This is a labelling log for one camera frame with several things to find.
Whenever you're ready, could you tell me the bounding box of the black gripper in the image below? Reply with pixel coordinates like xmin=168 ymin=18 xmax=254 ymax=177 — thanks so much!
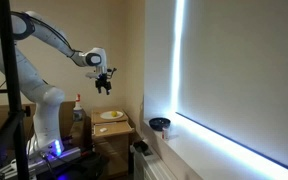
xmin=94 ymin=75 xmax=113 ymax=96

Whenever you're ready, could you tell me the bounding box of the wooden drawer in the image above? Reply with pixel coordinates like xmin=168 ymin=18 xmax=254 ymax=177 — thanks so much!
xmin=92 ymin=121 xmax=136 ymax=138

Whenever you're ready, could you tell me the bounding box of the orange white pill bottle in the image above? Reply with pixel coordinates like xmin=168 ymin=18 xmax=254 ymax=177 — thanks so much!
xmin=161 ymin=125 xmax=171 ymax=141

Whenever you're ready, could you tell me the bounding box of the white round plate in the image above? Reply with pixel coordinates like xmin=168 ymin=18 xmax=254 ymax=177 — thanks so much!
xmin=99 ymin=110 xmax=124 ymax=121

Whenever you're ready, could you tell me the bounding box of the spray bottle with red trigger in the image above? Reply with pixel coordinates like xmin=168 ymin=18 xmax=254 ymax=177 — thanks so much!
xmin=72 ymin=93 xmax=85 ymax=122

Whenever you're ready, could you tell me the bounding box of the wooden drawer cabinet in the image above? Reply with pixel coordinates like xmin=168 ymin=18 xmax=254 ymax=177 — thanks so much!
xmin=90 ymin=107 xmax=136 ymax=178

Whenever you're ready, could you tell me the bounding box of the black object on radiator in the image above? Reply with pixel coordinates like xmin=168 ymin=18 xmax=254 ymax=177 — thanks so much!
xmin=131 ymin=139 xmax=150 ymax=156

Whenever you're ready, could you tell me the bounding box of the dark blue bowl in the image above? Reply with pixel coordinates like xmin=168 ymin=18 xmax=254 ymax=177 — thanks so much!
xmin=148 ymin=117 xmax=172 ymax=132

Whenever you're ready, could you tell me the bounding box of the white window sill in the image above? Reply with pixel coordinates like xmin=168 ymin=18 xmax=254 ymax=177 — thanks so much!
xmin=141 ymin=112 xmax=288 ymax=180

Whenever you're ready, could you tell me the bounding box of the white window blind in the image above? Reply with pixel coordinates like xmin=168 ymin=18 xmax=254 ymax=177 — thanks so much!
xmin=176 ymin=0 xmax=288 ymax=176

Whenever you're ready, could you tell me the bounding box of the aluminium profile rail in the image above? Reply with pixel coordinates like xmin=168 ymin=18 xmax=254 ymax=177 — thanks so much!
xmin=0 ymin=146 xmax=82 ymax=178

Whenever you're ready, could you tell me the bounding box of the white wall radiator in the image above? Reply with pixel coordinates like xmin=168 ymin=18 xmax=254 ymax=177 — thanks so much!
xmin=132 ymin=143 xmax=180 ymax=180

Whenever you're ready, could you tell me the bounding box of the black camera stand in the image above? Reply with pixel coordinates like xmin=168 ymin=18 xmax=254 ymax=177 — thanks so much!
xmin=0 ymin=0 xmax=32 ymax=180

